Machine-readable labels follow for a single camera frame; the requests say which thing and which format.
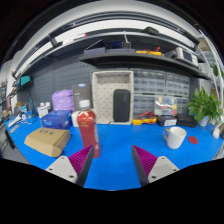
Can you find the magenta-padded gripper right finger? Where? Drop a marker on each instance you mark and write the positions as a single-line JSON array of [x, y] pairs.
[[151, 165]]

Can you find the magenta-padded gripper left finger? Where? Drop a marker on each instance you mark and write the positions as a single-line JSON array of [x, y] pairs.
[[74, 164]]

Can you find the brown cardboard box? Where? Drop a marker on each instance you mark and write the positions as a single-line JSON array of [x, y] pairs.
[[47, 140]]

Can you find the white mug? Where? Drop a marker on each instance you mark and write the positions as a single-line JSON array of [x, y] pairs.
[[176, 137]]

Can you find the red drink bottle white cap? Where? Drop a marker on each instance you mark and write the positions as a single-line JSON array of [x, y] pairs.
[[88, 128]]

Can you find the black box white label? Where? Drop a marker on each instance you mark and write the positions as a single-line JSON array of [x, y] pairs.
[[167, 121]]

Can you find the blue cardboard box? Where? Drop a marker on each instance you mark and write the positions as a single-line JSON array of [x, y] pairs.
[[56, 119]]

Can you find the yellow red multimeter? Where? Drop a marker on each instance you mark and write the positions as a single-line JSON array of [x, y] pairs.
[[144, 118]]

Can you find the flat round red coaster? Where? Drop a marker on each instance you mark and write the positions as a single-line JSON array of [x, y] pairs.
[[193, 140]]

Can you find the black flat case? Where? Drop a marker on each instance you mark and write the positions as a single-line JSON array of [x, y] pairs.
[[186, 120]]

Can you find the clear parts organizer box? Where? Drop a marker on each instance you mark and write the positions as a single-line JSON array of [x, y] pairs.
[[165, 106]]

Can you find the small white box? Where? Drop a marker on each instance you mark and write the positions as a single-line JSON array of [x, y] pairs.
[[43, 110]]

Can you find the purple plastic bag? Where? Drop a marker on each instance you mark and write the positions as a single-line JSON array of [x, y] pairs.
[[62, 100]]

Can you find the black rectangular speaker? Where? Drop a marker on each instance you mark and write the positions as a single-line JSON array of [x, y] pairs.
[[121, 105]]

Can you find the dark grey product box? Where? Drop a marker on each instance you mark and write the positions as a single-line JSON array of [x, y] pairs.
[[82, 96]]

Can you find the grey drawer cabinet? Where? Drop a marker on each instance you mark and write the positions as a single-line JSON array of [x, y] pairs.
[[160, 90]]

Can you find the green potted plant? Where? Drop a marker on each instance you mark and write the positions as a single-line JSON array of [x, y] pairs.
[[204, 106]]

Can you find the black wall shelf unit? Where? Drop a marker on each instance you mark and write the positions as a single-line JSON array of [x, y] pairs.
[[126, 46]]

